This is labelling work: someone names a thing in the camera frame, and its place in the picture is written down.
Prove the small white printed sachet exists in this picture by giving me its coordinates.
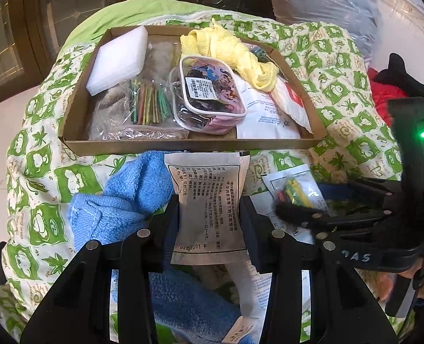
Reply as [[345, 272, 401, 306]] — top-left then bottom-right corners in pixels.
[[227, 261, 272, 325]]

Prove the white medical gauze packet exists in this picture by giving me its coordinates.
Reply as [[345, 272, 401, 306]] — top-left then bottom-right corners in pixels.
[[235, 75, 300, 140]]

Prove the blue towel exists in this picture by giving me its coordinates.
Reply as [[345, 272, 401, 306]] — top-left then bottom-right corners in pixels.
[[67, 151, 241, 343]]

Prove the red quilted cushion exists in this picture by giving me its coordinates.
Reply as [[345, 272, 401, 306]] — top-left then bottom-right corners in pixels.
[[367, 67, 407, 127]]

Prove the shallow cardboard tray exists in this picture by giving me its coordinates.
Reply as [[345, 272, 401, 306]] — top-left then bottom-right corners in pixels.
[[59, 26, 327, 156]]

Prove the green white patterned quilt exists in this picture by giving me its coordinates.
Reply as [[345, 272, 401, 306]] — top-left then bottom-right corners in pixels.
[[0, 8, 402, 339]]

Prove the bag of coloured clips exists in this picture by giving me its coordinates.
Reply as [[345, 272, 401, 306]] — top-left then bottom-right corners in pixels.
[[262, 164, 330, 214]]

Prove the white pouch red label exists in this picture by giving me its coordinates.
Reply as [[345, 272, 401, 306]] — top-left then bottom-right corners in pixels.
[[270, 77, 312, 133]]

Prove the black cloth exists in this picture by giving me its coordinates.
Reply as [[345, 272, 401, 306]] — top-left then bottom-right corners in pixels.
[[374, 53, 424, 98]]

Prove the bag of coloured sticks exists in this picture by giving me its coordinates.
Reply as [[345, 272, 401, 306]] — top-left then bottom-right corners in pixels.
[[129, 79, 173, 127]]

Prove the white foam block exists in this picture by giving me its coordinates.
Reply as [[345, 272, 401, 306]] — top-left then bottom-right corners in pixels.
[[86, 26, 148, 96]]

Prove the yellow towel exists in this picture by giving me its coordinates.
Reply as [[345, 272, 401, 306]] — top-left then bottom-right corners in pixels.
[[180, 19, 279, 92]]

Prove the beige printed sachet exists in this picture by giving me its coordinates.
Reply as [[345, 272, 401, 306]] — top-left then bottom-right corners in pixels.
[[165, 152, 250, 265]]

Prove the clear bag grey fabric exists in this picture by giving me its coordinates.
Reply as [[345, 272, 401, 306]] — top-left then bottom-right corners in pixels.
[[86, 37, 189, 140]]

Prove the pink cartoon zip pouch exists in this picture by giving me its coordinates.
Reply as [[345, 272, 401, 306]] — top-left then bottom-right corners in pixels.
[[167, 55, 247, 135]]

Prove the green bed sheet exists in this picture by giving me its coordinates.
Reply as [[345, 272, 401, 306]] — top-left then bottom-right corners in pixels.
[[62, 0, 212, 50]]

